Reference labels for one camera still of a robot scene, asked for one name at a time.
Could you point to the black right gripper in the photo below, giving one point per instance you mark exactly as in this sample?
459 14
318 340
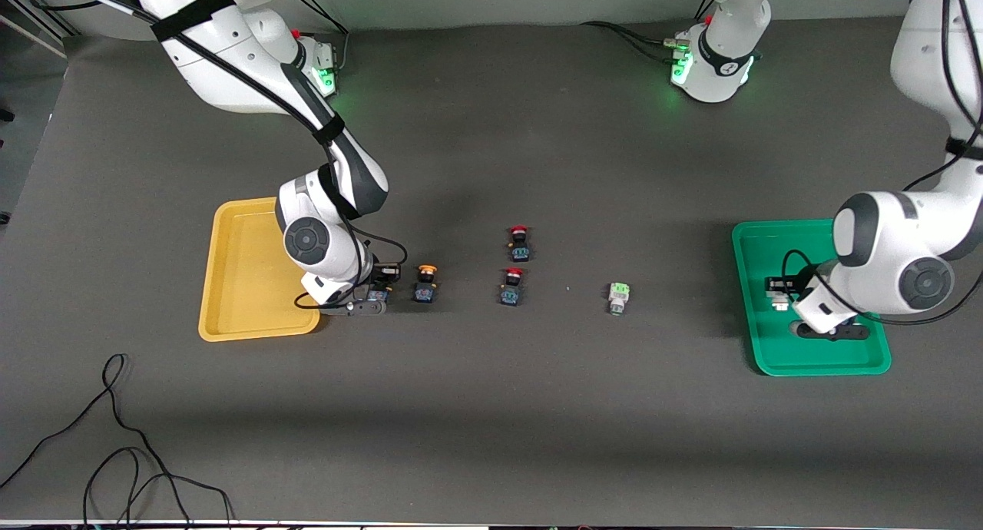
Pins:
375 275

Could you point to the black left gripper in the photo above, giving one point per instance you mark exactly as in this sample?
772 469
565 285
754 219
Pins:
796 286

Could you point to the yellow push button switch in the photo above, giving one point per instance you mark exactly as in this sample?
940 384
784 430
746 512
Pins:
378 295
426 285

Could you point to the green push button switch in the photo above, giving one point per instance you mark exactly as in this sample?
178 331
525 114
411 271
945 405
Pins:
780 303
619 298

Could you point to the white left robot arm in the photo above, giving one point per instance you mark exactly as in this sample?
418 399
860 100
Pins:
891 253

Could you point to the green plastic tray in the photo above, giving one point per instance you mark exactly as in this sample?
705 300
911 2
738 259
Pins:
760 346

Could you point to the yellow plastic tray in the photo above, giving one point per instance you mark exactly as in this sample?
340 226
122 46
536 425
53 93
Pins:
238 284

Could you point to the red push button switch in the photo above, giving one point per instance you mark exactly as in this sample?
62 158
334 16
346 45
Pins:
512 288
519 244

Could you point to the aluminium frame rail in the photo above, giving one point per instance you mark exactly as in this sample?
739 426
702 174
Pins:
54 24

